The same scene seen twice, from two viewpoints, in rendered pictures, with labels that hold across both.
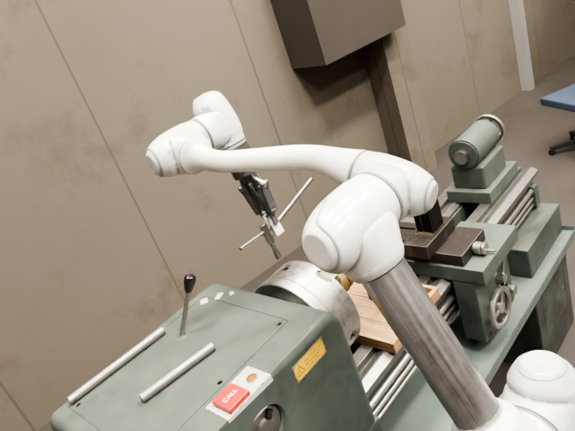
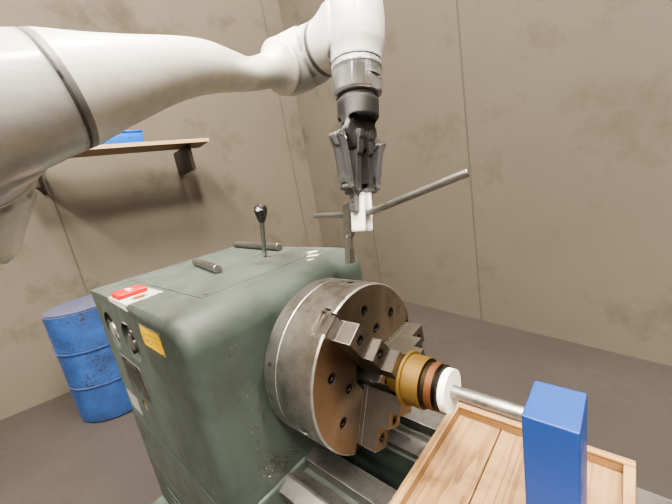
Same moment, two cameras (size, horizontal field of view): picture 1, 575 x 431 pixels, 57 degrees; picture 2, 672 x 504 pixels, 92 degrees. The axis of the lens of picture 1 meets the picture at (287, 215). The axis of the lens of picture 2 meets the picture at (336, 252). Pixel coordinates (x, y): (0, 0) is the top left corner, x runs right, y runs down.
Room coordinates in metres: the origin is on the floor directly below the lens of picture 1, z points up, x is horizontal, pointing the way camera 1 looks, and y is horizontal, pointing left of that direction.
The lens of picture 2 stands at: (1.30, -0.54, 1.43)
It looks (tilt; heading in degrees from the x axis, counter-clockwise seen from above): 13 degrees down; 84
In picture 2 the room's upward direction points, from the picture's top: 10 degrees counter-clockwise
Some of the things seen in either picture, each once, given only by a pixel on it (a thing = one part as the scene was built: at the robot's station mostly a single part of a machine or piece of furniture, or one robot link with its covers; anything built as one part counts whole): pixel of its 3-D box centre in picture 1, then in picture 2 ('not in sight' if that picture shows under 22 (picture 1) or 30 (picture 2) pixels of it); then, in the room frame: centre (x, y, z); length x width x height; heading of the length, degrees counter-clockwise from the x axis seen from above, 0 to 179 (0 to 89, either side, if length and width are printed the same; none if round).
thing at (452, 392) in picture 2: not in sight; (487, 402); (1.52, -0.15, 1.08); 0.13 x 0.07 x 0.07; 130
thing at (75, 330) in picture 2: not in sight; (106, 350); (-0.34, 2.05, 0.43); 0.58 x 0.58 x 0.86
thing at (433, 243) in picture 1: (429, 236); not in sight; (1.67, -0.46, 1.00); 0.20 x 0.10 x 0.05; 130
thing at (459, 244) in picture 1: (419, 241); not in sight; (1.74, -0.44, 0.95); 0.43 x 0.18 x 0.04; 40
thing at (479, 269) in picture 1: (433, 246); not in sight; (1.76, -0.49, 0.90); 0.53 x 0.30 x 0.06; 40
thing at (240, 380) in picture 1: (242, 400); (138, 305); (0.91, 0.23, 1.23); 0.13 x 0.08 x 0.06; 130
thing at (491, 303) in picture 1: (489, 291); not in sight; (1.59, -0.61, 0.73); 0.27 x 0.12 x 0.27; 130
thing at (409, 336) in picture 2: not in sight; (406, 342); (1.47, 0.04, 1.09); 0.12 x 0.11 x 0.05; 40
